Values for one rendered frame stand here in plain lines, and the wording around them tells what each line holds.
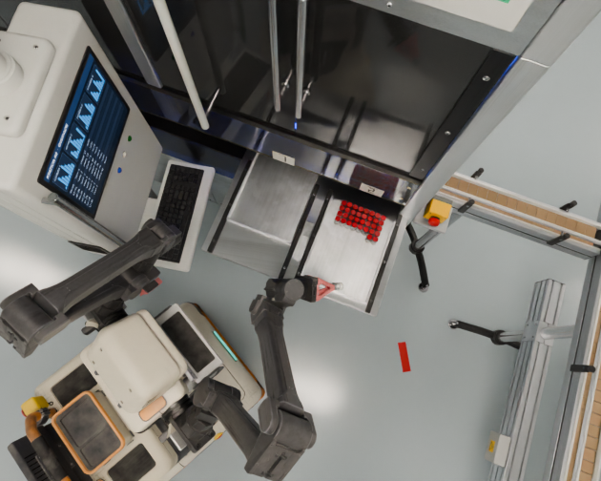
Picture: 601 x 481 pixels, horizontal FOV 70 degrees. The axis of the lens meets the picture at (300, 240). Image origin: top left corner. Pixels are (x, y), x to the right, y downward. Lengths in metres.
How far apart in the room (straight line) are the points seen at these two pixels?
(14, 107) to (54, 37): 0.22
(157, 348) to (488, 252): 2.10
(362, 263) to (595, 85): 2.42
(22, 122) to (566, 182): 2.86
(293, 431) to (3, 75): 0.98
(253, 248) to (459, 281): 1.43
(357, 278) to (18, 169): 1.10
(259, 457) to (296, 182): 1.10
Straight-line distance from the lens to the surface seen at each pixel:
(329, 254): 1.63
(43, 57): 1.26
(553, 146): 3.25
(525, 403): 2.18
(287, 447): 0.90
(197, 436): 1.29
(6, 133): 1.20
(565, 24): 0.89
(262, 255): 1.63
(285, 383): 0.95
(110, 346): 1.16
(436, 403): 2.60
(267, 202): 1.69
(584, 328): 1.89
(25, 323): 0.99
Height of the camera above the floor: 2.46
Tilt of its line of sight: 75 degrees down
